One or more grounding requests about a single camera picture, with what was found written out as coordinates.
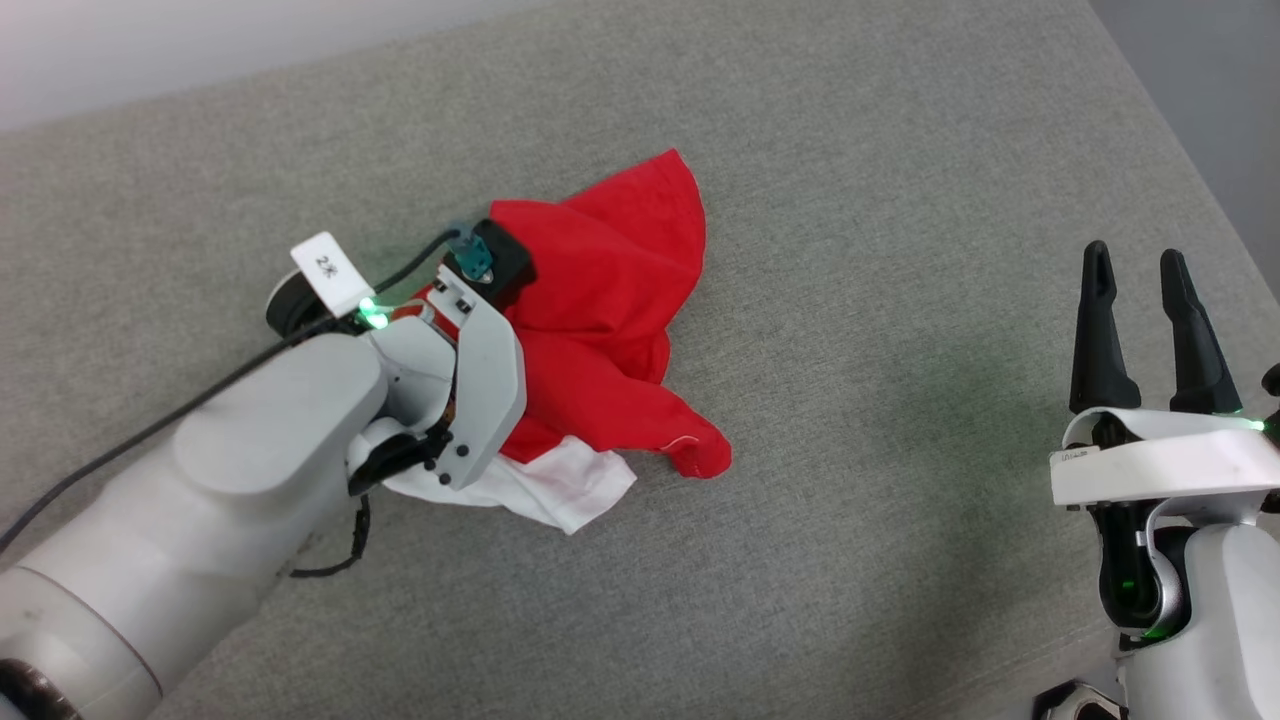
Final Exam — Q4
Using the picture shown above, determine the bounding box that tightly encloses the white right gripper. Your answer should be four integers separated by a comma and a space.
1048, 240, 1280, 511

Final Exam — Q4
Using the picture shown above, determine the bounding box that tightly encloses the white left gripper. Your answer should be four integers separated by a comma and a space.
415, 268, 528, 491

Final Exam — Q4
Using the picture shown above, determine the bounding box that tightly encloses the red and white Bulls jersey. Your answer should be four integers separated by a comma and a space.
385, 148, 733, 535

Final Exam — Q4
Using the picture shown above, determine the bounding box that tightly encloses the white paper tag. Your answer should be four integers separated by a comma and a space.
290, 232, 376, 319

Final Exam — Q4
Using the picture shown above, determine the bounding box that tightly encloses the grey fabric sofa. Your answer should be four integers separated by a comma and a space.
0, 0, 1280, 720

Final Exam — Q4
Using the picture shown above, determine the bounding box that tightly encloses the long thin black cable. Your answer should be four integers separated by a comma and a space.
0, 228, 463, 556

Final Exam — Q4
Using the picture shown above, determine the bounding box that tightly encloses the short black cable loop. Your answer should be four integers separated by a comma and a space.
290, 495, 373, 579

